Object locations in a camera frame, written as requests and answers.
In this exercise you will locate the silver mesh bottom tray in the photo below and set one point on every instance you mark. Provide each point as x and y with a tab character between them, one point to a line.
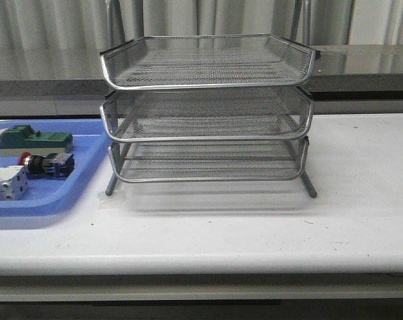
188	161

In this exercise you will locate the silver mesh tray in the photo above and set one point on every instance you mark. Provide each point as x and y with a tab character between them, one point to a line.
207	61
188	161
251	113

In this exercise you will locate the silver mesh top tray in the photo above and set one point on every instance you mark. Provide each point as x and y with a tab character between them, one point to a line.
207	61

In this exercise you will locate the grey metal rack frame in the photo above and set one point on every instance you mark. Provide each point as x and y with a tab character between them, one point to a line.
304	177

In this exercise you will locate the red emergency stop button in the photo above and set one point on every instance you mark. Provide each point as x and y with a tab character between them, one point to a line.
54	165

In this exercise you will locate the blue plastic tray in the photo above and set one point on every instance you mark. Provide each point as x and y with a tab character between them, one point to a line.
48	196

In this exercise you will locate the white electrical block component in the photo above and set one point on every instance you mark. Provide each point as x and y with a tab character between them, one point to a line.
13	183

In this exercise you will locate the green terminal block component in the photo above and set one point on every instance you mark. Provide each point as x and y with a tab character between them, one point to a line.
23	138

